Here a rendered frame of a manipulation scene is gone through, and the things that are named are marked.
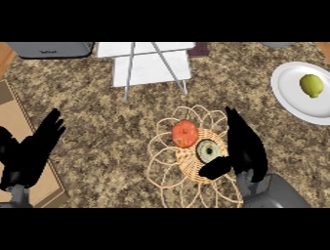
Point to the yellow-green lemon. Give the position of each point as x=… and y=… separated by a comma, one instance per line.
x=310, y=85

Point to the dark maroon box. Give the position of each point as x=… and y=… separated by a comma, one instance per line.
x=198, y=49

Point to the grey object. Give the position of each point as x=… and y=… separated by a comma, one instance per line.
x=277, y=44

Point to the orange-red tomato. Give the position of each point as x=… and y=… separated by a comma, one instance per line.
x=184, y=133

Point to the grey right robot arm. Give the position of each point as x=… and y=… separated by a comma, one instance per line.
x=269, y=192

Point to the tan wooden cutting board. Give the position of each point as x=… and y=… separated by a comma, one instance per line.
x=8, y=146

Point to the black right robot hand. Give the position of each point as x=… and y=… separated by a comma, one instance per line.
x=241, y=146

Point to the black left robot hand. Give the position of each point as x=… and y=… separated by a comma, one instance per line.
x=28, y=153

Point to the woven wicker flower placemat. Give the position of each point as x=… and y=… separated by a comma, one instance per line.
x=193, y=156

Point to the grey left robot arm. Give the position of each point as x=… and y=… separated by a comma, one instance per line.
x=14, y=197

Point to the white round plate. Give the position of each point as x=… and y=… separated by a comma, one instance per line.
x=310, y=92

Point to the white tiered shelf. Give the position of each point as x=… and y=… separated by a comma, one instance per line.
x=150, y=63

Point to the grey appliance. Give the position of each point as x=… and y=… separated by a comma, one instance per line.
x=51, y=49

